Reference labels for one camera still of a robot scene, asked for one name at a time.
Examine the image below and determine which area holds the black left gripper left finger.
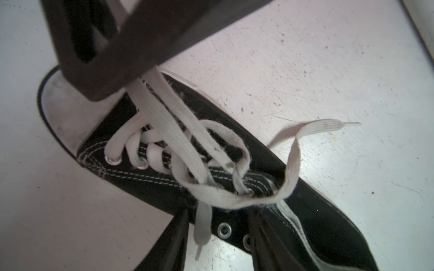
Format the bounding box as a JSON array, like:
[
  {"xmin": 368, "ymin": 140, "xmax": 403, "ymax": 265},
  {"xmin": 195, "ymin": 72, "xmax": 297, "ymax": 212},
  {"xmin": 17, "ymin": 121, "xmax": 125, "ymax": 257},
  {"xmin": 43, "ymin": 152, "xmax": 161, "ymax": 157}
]
[{"xmin": 134, "ymin": 210, "xmax": 189, "ymax": 271}]

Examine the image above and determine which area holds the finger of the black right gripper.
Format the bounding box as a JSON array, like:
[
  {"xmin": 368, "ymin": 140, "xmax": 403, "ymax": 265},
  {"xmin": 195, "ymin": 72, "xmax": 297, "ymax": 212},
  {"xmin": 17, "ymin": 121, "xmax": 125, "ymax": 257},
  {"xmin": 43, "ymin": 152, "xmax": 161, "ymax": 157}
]
[{"xmin": 41, "ymin": 1, "xmax": 266, "ymax": 102}]

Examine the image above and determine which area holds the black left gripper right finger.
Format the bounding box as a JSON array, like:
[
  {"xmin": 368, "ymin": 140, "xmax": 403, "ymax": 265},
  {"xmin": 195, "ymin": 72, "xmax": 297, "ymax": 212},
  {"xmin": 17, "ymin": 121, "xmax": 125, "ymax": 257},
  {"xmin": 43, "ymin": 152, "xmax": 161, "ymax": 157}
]
[{"xmin": 248, "ymin": 211, "xmax": 304, "ymax": 271}]

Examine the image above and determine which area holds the black sneaker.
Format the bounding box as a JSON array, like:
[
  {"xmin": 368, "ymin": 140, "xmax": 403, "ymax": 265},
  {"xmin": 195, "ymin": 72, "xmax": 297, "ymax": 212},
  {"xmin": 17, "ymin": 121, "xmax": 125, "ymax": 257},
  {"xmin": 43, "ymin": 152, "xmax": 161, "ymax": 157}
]
[{"xmin": 37, "ymin": 67, "xmax": 377, "ymax": 271}]

